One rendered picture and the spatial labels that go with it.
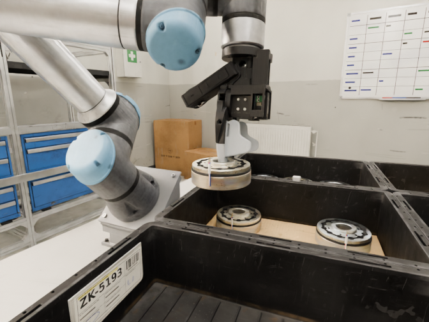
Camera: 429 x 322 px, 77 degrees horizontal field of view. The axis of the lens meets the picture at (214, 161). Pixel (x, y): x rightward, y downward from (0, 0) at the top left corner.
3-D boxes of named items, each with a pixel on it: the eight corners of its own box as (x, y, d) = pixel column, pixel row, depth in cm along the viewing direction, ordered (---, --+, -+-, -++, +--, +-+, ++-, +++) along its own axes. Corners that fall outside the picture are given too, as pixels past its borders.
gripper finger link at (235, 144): (246, 175, 44) (252, 118, 44) (212, 171, 46) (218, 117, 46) (251, 176, 47) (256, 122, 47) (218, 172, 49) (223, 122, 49)
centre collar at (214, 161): (202, 165, 46) (202, 162, 46) (212, 160, 50) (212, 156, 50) (230, 168, 44) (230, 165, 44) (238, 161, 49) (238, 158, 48)
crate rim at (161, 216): (150, 232, 45) (149, 219, 44) (214, 181, 72) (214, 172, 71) (449, 292, 31) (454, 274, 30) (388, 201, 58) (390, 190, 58)
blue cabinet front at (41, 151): (32, 211, 196) (19, 134, 183) (113, 184, 257) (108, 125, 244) (34, 212, 195) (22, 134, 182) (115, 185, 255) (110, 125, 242)
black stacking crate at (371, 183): (215, 214, 74) (215, 174, 72) (242, 183, 101) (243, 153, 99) (381, 241, 61) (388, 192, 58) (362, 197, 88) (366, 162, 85)
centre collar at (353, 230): (331, 232, 54) (331, 229, 54) (329, 222, 59) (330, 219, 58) (358, 236, 52) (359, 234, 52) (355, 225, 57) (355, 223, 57)
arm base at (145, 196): (102, 214, 78) (80, 198, 71) (129, 171, 85) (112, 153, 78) (142, 228, 72) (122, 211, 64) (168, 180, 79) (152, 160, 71)
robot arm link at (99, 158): (90, 202, 69) (50, 173, 59) (104, 160, 77) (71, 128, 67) (131, 197, 66) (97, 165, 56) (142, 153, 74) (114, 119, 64)
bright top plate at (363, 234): (316, 238, 53) (317, 236, 52) (316, 217, 62) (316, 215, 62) (376, 248, 49) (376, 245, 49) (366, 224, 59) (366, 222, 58)
